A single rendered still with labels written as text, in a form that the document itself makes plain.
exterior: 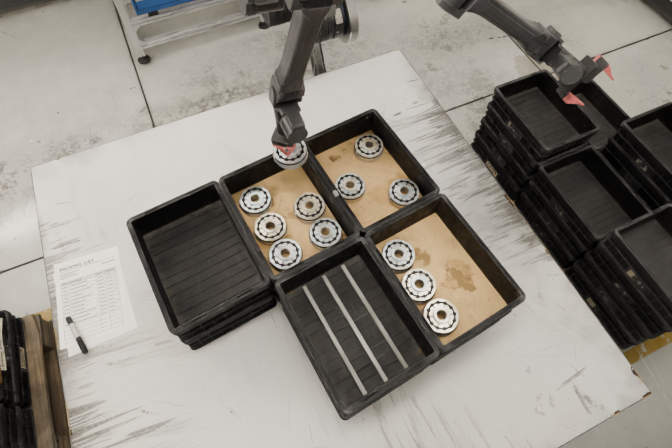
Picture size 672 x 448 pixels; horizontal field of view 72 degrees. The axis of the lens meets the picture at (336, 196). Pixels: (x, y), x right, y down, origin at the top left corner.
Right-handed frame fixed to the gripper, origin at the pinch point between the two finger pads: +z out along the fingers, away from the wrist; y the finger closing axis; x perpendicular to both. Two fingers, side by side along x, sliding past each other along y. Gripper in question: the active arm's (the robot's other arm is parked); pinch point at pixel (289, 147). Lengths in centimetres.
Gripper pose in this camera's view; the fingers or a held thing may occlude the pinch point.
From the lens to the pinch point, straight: 141.1
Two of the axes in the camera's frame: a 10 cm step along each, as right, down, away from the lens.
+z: -0.1, 5.0, 8.7
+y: 2.6, -8.4, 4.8
